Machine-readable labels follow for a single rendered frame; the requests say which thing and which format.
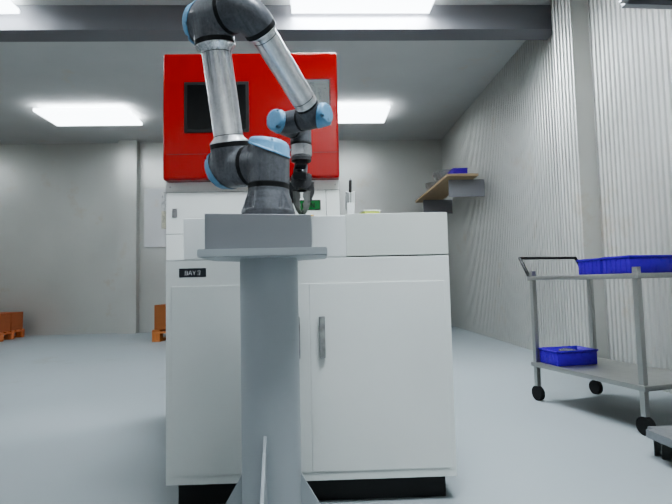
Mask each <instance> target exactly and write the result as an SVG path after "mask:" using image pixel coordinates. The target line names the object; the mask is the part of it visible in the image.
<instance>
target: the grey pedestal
mask: <svg viewBox="0 0 672 504"><path fill-rule="evenodd" d="M326 256H327V248H326V247H287V248H237V249H198V250H197V257H198V258H203V259H207V260H212V261H225V262H240V331H241V431H242V475H241V477H240V479H239V481H238V482H237V484H236V486H235V488H234V490H233V491H232V493H231V495H230V497H229V499H228V500H227V502H226V504H320V502H319V501H318V499H317V497H316V496H315V494H314V492H313V491H312V489H311V488H310V486H309V484H308V483H307V481H306V479H305V478H304V476H303V474H302V473H301V419H300V363H299V307H298V261H303V260H318V259H325V258H326Z"/></svg>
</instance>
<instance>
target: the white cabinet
mask: <svg viewBox="0 0 672 504"><path fill-rule="evenodd" d="M298 307H299V363H300V419H301V473H302V474H303V476H304V478H305V479H306V481H307V483H308V484H309V486H310V488H311V489H312V491H313V492H314V494H315V496H316V497H317V499H318V501H319V500H348V499H377V498H405V497H434V496H446V482H445V476H457V464H456V438H455V412H454V385H453V359H452V333H451V307H450V280H449V256H448V255H434V256H387V257H341V258H325V259H318V260H303V261H298ZM241 475H242V431H241V331H240V262H225V261H212V260H201V261H166V486H175V485H179V504H226V502H227V500H228V499H229V497H230V495H231V493H232V491H233V490H234V488H235V486H236V484H237V482H238V481H239V479H240V477H241Z"/></svg>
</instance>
